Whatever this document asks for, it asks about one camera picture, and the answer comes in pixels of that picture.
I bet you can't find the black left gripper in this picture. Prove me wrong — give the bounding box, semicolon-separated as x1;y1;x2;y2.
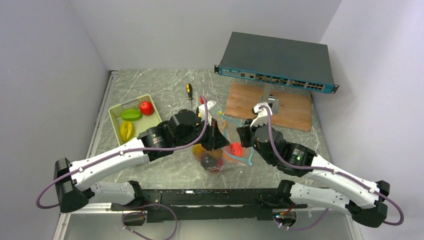
174;117;230;152

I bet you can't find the orange mango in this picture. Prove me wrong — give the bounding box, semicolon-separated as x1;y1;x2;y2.
192;144;206;160

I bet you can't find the dark purple mangosteen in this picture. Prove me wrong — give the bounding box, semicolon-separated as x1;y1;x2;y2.
200;154;217;170

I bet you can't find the clear zip top bag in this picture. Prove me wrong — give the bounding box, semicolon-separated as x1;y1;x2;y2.
194;110;254;172

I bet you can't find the red apple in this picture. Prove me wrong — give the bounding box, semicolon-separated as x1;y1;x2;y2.
139;101;155;116

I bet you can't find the red pomegranate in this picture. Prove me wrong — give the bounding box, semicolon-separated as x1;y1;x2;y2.
209;158;224;173

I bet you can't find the yellow starfruit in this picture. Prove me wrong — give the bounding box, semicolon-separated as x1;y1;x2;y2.
119;120;135;143

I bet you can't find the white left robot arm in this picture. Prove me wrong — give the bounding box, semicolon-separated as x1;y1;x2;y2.
54;109;230;213

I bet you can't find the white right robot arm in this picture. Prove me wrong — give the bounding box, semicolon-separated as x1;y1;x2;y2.
236;124;390;228

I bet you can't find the upper yellow black screwdriver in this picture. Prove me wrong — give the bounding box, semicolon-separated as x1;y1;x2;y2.
186;83;193;110

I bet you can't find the wooden board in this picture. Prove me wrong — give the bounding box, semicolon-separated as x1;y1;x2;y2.
225;82;311;132

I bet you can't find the green plastic basket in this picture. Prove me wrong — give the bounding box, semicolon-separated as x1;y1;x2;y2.
108;94;162;146

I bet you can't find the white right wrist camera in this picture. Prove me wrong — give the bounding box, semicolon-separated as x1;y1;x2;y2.
250;102;273;128

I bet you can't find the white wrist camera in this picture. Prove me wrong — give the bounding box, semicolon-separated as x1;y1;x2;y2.
196;97;219;126
250;102;273;128

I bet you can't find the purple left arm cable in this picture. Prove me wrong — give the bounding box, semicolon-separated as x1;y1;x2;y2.
35;96;210;210

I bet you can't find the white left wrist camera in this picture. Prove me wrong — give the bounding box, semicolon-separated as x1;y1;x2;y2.
196;97;219;126

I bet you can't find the metal switch stand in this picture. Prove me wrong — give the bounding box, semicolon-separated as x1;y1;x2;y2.
260;83;280;115

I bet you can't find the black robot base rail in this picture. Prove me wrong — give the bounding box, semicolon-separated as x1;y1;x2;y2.
110;188;309;223

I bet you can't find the teal network switch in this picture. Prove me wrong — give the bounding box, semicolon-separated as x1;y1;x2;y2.
214;31;339;94

